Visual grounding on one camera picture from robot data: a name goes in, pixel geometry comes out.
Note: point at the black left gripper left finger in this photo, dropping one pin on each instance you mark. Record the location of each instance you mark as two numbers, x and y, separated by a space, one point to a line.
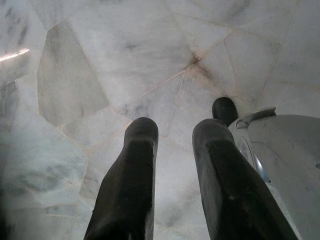
130 180

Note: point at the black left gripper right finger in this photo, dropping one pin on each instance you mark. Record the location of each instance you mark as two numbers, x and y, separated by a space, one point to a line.
230 180

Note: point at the black robot left foot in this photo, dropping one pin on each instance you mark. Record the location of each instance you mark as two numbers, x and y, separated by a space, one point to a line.
224 110

